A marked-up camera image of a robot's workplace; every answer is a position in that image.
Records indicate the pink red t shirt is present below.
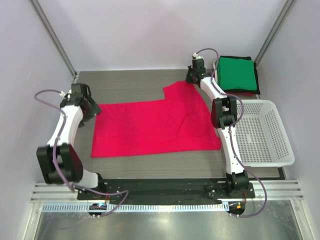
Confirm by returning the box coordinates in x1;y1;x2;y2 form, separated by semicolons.
91;81;222;158

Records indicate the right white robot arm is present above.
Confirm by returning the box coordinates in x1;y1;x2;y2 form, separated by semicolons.
186;53;250;198

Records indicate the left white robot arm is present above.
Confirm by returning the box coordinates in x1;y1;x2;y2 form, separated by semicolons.
34;83;107;200

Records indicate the white folded t shirt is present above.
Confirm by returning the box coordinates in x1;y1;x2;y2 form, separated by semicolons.
212;60;224;94

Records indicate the red folded t shirt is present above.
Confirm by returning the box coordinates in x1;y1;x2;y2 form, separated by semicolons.
226;92;255;97

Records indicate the white plastic basket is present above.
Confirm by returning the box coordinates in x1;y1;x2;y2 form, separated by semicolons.
235;99;295;168

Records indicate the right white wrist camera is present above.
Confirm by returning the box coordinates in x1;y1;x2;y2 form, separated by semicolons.
192;52;204;60

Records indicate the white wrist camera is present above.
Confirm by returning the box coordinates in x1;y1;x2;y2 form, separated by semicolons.
59;89;72;99
192;52;204;60

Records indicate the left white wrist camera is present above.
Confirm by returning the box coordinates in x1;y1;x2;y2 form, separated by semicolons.
59;89;72;99

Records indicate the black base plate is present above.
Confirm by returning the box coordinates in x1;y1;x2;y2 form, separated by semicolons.
77;178;256;206

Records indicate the left aluminium frame post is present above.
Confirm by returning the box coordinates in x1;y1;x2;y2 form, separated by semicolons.
29;0;78;83

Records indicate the aluminium frame post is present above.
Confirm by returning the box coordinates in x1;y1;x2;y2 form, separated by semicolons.
29;0;78;83
254;0;297;66

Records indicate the right aluminium frame post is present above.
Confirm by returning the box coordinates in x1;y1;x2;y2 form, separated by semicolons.
254;0;297;66

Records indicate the perforated cable duct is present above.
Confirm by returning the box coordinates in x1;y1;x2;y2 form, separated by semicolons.
42;202;229;213

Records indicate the aluminium rail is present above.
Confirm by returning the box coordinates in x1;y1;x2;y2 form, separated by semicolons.
30;180;304;203

